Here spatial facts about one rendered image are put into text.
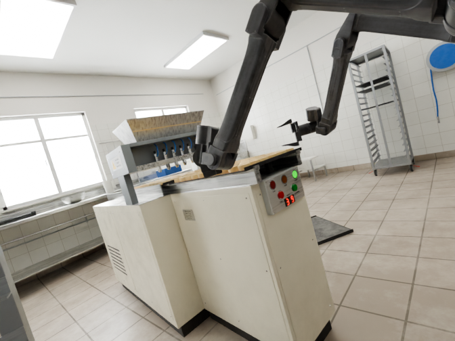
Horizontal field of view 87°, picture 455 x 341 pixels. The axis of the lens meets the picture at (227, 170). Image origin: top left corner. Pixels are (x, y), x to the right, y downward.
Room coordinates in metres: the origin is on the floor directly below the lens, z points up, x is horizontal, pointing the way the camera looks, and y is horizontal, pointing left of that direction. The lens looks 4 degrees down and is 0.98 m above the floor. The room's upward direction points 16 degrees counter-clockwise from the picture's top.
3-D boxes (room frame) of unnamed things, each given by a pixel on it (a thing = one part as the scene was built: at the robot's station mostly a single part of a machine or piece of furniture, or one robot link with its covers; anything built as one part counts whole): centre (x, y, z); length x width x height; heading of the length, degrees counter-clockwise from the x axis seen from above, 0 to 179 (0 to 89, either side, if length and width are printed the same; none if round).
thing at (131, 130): (1.67, 0.35, 1.25); 0.56 x 0.29 x 0.14; 130
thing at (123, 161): (1.67, 0.35, 1.01); 0.72 x 0.33 x 0.34; 130
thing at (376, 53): (3.72, -2.55, 0.93); 0.64 x 0.51 x 1.78; 138
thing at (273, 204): (1.00, -0.21, 0.77); 0.24 x 0.04 x 0.14; 130
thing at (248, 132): (6.16, -0.42, 0.92); 1.00 x 0.36 x 1.11; 46
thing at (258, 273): (1.28, 0.03, 0.45); 0.70 x 0.34 x 0.90; 40
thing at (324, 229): (2.33, -0.68, 0.02); 0.60 x 0.40 x 0.03; 10
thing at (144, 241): (2.03, 0.66, 0.42); 1.28 x 0.72 x 0.84; 40
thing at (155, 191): (1.90, 0.81, 0.88); 1.28 x 0.01 x 0.07; 40
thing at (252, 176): (1.66, 0.53, 0.87); 2.01 x 0.03 x 0.07; 40
